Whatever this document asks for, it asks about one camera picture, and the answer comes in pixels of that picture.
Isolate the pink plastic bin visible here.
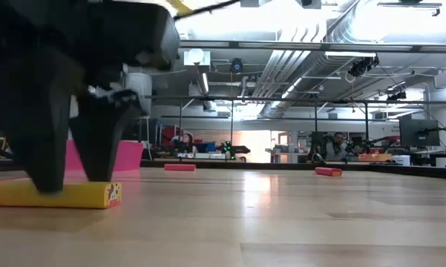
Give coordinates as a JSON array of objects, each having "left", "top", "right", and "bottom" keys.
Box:
[{"left": 65, "top": 139, "right": 145, "bottom": 173}]

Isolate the white container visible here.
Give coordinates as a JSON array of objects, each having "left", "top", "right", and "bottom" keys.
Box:
[{"left": 390, "top": 154, "right": 411, "bottom": 167}]

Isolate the person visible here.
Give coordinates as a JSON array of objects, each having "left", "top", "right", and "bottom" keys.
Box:
[
  {"left": 324, "top": 131, "right": 352, "bottom": 162},
  {"left": 177, "top": 132, "right": 199, "bottom": 155}
]

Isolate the black background railing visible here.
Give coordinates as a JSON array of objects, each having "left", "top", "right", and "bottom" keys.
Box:
[{"left": 144, "top": 94, "right": 446, "bottom": 164}]

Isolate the red block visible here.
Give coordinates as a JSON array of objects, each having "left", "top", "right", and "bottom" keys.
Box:
[
  {"left": 314, "top": 166, "right": 344, "bottom": 178},
  {"left": 164, "top": 163, "right": 197, "bottom": 172}
]

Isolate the black aluminium rig frame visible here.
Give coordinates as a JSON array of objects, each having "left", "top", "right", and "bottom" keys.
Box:
[{"left": 178, "top": 39, "right": 446, "bottom": 53}]

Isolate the blue round ceiling device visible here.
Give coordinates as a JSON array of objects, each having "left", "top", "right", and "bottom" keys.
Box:
[{"left": 229, "top": 57, "right": 245, "bottom": 74}]

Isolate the orange box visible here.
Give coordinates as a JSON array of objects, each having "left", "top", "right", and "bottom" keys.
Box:
[{"left": 357, "top": 153, "right": 393, "bottom": 163}]

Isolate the yellow block with cow print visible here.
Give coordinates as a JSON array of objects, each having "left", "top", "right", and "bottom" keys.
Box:
[{"left": 0, "top": 179, "right": 122, "bottom": 210}]

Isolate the black overhead camera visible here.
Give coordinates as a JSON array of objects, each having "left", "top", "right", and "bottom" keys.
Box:
[{"left": 347, "top": 55, "right": 380, "bottom": 78}]

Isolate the round white lamp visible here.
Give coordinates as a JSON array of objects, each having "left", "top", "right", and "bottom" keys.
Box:
[{"left": 183, "top": 48, "right": 211, "bottom": 67}]

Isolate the yellow cable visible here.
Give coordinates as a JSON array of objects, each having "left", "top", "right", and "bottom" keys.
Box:
[{"left": 165, "top": 0, "right": 194, "bottom": 16}]

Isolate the black cable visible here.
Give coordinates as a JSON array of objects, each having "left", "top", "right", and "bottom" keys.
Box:
[{"left": 173, "top": 0, "right": 242, "bottom": 20}]

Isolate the black table edge rail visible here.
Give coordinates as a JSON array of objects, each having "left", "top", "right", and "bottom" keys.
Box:
[{"left": 0, "top": 158, "right": 446, "bottom": 181}]

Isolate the black computer monitor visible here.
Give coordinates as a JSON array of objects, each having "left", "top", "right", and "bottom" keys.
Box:
[{"left": 399, "top": 118, "right": 441, "bottom": 148}]

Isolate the silver ceiling air duct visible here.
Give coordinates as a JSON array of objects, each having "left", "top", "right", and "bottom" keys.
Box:
[{"left": 250, "top": 16, "right": 361, "bottom": 99}]

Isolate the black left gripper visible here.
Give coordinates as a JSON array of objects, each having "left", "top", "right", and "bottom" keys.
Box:
[{"left": 0, "top": 0, "right": 181, "bottom": 183}]

